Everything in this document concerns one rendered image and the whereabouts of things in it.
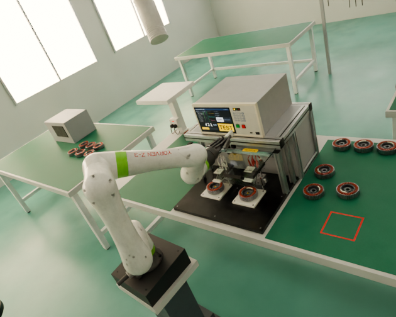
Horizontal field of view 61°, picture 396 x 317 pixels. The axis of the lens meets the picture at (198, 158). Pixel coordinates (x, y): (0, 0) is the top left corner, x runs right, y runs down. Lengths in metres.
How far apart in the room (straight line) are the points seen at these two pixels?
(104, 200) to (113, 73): 5.93
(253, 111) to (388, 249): 0.89
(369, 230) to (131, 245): 1.08
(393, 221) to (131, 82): 6.26
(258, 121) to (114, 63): 5.56
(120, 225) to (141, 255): 0.19
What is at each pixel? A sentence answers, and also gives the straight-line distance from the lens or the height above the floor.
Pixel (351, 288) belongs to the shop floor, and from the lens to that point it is 2.50.
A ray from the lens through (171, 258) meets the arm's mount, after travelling 1.74.
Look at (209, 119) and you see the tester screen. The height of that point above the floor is 1.22.
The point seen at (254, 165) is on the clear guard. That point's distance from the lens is 1.75.
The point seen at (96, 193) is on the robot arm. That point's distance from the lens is 1.27.
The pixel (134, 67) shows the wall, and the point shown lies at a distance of 7.45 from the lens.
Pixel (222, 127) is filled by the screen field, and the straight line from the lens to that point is 1.98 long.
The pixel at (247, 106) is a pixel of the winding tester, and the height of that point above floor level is 1.30.
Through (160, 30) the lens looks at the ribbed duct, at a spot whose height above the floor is 1.63.
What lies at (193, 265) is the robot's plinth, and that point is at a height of 0.74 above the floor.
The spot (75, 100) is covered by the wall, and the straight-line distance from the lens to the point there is 6.61.
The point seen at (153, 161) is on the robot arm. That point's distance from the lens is 1.44.
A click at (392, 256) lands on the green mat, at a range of 1.68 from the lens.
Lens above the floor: 2.02
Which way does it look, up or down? 29 degrees down
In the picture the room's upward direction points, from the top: 20 degrees counter-clockwise
